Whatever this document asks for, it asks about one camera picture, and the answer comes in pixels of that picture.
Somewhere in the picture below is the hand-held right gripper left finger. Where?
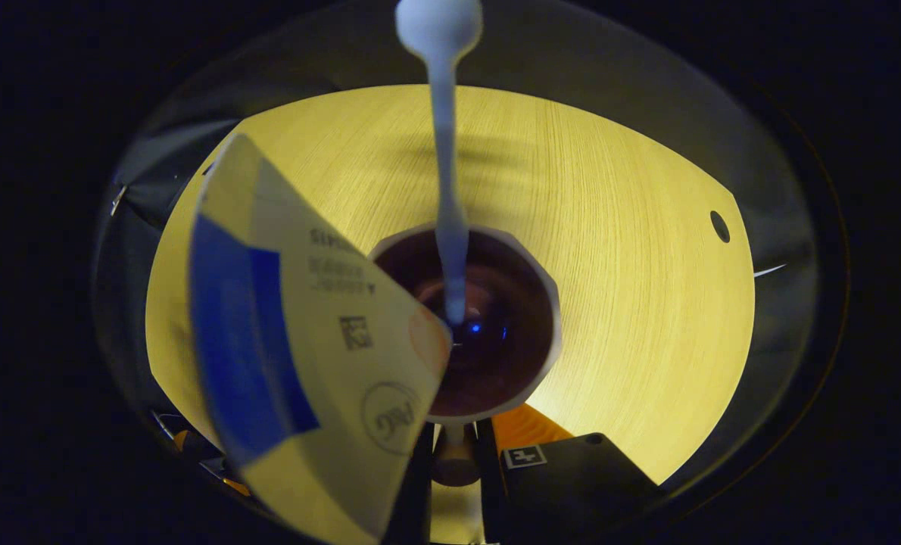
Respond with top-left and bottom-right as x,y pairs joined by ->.
154,409 -> 436,545

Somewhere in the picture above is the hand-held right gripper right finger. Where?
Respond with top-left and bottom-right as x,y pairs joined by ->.
475,403 -> 667,545

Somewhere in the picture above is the beige cup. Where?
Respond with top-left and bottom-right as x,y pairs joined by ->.
367,223 -> 563,489

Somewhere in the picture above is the white toothpaste tube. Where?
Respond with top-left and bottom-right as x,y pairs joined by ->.
187,133 -> 453,545

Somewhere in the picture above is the pale blue toothbrush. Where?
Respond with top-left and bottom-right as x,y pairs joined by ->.
395,0 -> 485,328

